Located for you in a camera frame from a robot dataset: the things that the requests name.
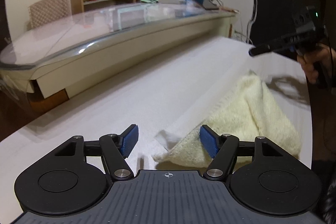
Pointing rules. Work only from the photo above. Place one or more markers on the cream terry towel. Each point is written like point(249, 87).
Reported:
point(247, 111)

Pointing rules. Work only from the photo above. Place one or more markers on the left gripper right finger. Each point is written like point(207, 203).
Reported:
point(222, 150)

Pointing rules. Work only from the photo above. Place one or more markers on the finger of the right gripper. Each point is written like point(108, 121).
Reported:
point(265, 48)

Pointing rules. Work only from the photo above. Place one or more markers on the person's right hand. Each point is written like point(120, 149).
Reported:
point(318, 63)

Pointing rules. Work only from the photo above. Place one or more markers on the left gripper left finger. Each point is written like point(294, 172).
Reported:
point(115, 149)

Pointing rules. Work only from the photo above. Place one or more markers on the quilted beige chair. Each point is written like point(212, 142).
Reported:
point(47, 11)

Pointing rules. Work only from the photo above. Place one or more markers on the glass-topped beige table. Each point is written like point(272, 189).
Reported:
point(77, 52)

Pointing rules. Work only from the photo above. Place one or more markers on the wooden shelf rack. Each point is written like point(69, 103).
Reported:
point(81, 6)

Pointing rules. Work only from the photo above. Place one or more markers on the black monitor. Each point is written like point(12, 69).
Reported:
point(274, 18)

